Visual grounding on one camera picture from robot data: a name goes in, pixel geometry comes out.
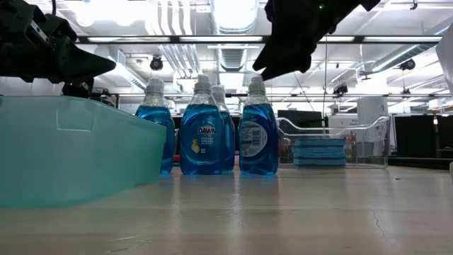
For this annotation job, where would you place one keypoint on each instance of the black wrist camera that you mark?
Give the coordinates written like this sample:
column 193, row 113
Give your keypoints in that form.
column 53, row 28
column 339, row 8

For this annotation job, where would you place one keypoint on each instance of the grey horizontal rail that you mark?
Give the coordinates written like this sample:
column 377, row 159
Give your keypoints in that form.
column 318, row 95

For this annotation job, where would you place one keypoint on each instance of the clear plastic bin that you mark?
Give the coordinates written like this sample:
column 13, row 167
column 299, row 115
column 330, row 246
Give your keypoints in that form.
column 380, row 141

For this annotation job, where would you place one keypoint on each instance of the teal plastic bin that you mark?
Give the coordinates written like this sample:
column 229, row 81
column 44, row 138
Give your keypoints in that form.
column 70, row 152

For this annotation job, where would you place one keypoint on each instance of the blue dish soap bottle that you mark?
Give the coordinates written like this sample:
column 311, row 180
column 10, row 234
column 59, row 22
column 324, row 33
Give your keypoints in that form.
column 229, row 141
column 258, row 113
column 155, row 120
column 201, row 117

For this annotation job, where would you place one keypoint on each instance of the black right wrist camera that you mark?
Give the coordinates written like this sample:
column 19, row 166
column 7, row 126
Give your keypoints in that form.
column 339, row 8

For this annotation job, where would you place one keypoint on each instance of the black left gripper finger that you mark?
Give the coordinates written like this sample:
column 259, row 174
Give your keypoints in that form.
column 92, row 65

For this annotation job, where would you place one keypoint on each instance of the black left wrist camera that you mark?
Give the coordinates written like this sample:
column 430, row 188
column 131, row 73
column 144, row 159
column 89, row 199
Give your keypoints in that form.
column 53, row 28

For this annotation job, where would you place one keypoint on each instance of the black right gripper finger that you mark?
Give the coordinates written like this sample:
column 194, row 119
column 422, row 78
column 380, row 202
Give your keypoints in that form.
column 276, row 51
column 279, row 71

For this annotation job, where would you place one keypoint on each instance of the black monitor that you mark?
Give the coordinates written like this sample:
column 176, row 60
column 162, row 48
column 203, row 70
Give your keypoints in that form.
column 304, row 118

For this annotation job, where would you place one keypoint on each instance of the silver round air duct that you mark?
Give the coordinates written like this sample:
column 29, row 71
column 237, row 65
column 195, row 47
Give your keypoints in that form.
column 235, row 16

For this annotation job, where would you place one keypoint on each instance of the white cabinet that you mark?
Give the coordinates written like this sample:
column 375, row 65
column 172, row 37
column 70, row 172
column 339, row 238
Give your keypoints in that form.
column 371, row 110

